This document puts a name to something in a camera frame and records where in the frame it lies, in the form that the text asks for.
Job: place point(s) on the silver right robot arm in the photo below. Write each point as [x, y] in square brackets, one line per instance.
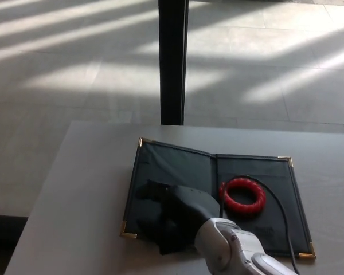
[235, 249]

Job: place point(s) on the black vertical post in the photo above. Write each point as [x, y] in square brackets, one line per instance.
[172, 63]

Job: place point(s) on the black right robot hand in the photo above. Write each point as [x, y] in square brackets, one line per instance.
[177, 212]

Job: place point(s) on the black USC diary folder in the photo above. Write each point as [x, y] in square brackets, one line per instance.
[172, 169]

